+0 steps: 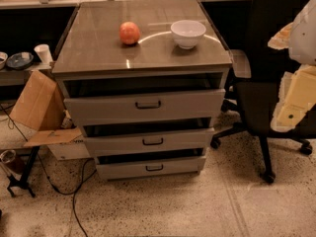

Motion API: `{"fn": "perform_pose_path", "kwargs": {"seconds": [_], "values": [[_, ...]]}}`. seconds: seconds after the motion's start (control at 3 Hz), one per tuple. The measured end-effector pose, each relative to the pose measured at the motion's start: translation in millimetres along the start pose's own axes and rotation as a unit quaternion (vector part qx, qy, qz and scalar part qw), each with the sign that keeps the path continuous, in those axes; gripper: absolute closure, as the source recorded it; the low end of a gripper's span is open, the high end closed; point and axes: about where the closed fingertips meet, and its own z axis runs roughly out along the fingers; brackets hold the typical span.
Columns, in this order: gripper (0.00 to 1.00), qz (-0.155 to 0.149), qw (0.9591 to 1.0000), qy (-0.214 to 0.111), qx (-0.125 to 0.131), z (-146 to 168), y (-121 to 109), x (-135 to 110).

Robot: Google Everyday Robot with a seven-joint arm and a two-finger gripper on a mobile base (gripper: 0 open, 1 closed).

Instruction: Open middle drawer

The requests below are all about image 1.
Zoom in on grey drawer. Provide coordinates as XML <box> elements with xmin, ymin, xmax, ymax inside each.
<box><xmin>85</xmin><ymin>128</ymin><xmax>214</xmax><ymax>157</ymax></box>
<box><xmin>96</xmin><ymin>156</ymin><xmax>206</xmax><ymax>180</ymax></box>
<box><xmin>64</xmin><ymin>89</ymin><xmax>224</xmax><ymax>126</ymax></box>

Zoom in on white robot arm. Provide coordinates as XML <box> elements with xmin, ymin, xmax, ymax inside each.
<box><xmin>268</xmin><ymin>0</ymin><xmax>316</xmax><ymax>132</ymax></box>

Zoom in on grey drawer cabinet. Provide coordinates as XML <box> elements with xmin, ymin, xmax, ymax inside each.
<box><xmin>53</xmin><ymin>0</ymin><xmax>231</xmax><ymax>166</ymax></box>

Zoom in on grey top drawer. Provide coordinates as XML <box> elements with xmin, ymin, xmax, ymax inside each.
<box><xmin>64</xmin><ymin>89</ymin><xmax>224</xmax><ymax>126</ymax></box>

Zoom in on grey bottom drawer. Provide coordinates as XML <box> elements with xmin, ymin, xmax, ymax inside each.
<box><xmin>96</xmin><ymin>156</ymin><xmax>206</xmax><ymax>180</ymax></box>

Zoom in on orange-red apple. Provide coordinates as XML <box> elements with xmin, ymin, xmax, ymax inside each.
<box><xmin>119</xmin><ymin>22</ymin><xmax>140</xmax><ymax>45</ymax></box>

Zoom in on black office chair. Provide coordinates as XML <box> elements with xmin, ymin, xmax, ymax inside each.
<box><xmin>210</xmin><ymin>0</ymin><xmax>316</xmax><ymax>183</ymax></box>

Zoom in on brown cardboard box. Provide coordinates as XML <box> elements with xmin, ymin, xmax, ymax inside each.
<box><xmin>10</xmin><ymin>71</ymin><xmax>90</xmax><ymax>160</ymax></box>

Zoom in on white paper cup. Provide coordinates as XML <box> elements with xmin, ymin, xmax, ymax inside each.
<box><xmin>34</xmin><ymin>44</ymin><xmax>52</xmax><ymax>64</ymax></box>

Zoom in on dark blue bowl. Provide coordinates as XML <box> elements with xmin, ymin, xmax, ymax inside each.
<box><xmin>6</xmin><ymin>51</ymin><xmax>34</xmax><ymax>70</ymax></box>

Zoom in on black metal stand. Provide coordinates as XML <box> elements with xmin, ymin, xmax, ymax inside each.
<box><xmin>7</xmin><ymin>146</ymin><xmax>40</xmax><ymax>198</ymax></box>

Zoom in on brown cylindrical can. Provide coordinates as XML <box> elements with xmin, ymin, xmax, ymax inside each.
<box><xmin>0</xmin><ymin>150</ymin><xmax>25</xmax><ymax>175</ymax></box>

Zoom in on white bowl at left edge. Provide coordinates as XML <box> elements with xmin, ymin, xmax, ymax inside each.
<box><xmin>0</xmin><ymin>51</ymin><xmax>8</xmax><ymax>70</ymax></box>

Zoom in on black floor cable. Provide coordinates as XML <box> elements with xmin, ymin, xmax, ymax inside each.
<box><xmin>0</xmin><ymin>103</ymin><xmax>98</xmax><ymax>237</ymax></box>

